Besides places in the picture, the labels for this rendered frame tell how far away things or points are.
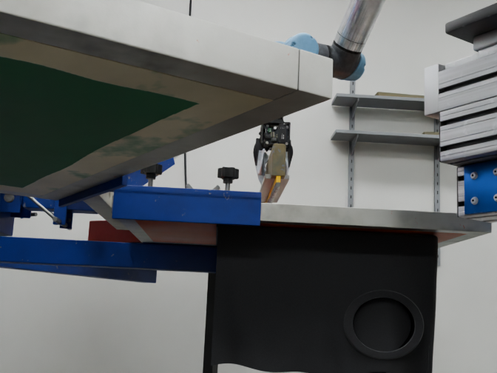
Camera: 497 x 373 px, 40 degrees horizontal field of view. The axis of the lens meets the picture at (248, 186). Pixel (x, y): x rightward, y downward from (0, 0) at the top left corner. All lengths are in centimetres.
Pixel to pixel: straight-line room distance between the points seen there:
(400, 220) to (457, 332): 248
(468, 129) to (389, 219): 34
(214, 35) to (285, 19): 350
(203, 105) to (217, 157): 314
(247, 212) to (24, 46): 91
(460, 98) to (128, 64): 77
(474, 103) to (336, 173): 266
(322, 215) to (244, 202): 16
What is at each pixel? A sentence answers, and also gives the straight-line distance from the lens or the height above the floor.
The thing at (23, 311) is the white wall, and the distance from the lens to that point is 382.
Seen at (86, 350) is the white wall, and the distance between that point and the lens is 375.
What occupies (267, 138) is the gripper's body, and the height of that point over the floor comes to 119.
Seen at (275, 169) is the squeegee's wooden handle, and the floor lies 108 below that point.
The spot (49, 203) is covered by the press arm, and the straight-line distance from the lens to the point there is 172.
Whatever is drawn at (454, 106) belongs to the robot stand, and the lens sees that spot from 123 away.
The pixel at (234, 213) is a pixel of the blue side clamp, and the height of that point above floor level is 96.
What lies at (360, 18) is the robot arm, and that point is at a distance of 168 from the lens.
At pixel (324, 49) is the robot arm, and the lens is 170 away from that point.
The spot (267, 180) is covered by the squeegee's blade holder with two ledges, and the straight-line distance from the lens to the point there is 159.
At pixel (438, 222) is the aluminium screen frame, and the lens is 148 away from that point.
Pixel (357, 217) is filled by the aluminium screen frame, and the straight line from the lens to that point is 144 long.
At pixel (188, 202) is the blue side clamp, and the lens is 140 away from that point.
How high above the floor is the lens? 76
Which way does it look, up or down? 11 degrees up
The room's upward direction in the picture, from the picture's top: 3 degrees clockwise
